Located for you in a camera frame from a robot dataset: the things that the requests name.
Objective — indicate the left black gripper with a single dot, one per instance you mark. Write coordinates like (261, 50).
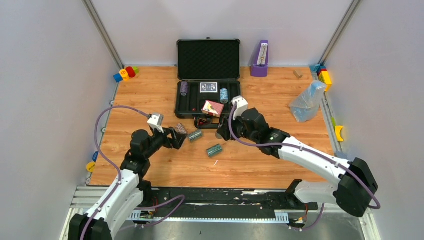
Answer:
(170, 137)

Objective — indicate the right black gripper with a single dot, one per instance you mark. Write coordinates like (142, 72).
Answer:
(224, 131)

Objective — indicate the purple chip stack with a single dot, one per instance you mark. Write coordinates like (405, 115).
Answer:
(184, 88)

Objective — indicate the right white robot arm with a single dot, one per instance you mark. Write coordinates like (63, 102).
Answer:
(350, 184)

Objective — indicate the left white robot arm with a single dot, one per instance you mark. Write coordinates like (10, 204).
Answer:
(129, 189)

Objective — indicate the black poker set case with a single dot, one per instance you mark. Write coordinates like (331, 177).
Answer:
(207, 61)

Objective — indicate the black red case tag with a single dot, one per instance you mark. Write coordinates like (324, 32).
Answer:
(201, 123)

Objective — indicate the red playing card box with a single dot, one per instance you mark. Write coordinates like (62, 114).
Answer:
(212, 108)

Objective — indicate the light blue chip stack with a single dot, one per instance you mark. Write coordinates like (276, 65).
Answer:
(224, 96)

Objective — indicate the blue playing card deck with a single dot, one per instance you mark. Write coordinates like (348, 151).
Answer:
(208, 87)

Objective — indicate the purple metronome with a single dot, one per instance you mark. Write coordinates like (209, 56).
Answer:
(259, 60)

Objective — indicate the coloured toy cylinders cluster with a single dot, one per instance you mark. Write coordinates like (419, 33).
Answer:
(126, 74)

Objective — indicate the clear plastic bag blue contents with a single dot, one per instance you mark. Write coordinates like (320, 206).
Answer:
(306, 105)

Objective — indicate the small wooden block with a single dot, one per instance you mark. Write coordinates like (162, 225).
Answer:
(298, 73)

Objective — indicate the yellow blue round tags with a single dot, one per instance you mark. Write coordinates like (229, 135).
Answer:
(91, 165)

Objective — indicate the coloured toy blocks stack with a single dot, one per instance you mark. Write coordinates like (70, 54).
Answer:
(322, 74)

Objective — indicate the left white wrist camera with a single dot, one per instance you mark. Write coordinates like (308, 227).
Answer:
(155, 122)

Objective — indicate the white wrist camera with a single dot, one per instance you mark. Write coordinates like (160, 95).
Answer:
(155, 122)
(240, 104)

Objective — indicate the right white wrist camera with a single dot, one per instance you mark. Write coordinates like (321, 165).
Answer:
(240, 104)

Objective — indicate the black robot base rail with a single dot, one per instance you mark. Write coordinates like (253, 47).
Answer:
(216, 205)

